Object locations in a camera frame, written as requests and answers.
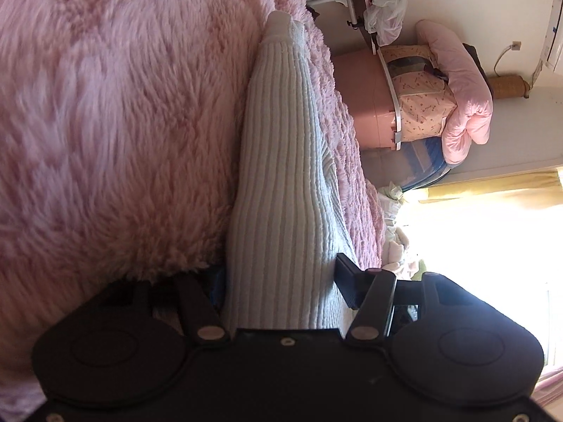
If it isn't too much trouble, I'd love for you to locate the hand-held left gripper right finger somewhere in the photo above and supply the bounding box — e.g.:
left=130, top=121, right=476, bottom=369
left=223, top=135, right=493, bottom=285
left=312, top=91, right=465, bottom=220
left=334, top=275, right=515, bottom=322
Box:
left=334, top=252, right=461, bottom=345

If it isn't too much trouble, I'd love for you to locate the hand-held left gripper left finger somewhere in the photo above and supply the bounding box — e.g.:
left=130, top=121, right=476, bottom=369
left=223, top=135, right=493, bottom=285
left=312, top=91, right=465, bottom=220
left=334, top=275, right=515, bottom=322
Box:
left=108, top=267, right=230, bottom=346

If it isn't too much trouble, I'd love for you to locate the white knitted sweater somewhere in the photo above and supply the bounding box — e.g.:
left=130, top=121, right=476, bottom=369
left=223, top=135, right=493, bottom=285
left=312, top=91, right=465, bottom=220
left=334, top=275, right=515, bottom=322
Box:
left=220, top=10, right=355, bottom=331

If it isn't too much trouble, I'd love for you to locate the white ruffled cloth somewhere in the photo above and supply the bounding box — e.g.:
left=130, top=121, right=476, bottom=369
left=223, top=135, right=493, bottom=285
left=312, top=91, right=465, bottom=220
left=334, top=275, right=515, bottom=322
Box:
left=377, top=180, right=425, bottom=280

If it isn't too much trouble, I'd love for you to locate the blue clear storage bag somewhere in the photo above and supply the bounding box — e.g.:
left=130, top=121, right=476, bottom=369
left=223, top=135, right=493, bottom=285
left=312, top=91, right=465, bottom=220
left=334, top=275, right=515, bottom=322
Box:
left=364, top=135, right=451, bottom=193

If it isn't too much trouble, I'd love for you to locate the yellow curtain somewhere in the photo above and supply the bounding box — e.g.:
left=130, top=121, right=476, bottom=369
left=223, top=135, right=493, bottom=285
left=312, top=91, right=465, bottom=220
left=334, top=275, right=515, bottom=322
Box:
left=420, top=168, right=563, bottom=205

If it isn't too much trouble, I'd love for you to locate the patterned pink storage bag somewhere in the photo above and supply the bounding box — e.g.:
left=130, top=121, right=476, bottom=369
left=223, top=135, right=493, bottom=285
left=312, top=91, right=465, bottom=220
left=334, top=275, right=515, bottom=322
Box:
left=378, top=43, right=460, bottom=143

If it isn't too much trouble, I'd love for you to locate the pink fluffy blanket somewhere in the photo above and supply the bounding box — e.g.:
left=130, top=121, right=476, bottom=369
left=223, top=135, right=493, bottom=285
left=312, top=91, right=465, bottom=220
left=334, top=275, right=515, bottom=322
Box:
left=0, top=0, right=388, bottom=409

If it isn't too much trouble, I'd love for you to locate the pink quilt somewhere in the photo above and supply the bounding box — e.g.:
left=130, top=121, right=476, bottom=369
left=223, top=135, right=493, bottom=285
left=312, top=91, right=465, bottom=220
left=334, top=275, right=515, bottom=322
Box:
left=415, top=19, right=494, bottom=164

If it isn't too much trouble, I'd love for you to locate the wicker roll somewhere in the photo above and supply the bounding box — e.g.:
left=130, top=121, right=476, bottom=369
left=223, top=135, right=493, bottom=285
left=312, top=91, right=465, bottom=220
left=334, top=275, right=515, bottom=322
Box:
left=487, top=75, right=530, bottom=100

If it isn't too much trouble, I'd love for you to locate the white plastic bag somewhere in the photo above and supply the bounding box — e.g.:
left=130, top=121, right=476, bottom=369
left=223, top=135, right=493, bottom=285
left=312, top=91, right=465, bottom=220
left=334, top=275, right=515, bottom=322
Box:
left=363, top=0, right=413, bottom=47

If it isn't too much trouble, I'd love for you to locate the white air conditioner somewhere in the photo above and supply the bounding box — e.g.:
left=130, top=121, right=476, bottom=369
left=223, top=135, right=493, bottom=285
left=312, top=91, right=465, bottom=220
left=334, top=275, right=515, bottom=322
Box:
left=540, top=0, right=563, bottom=72

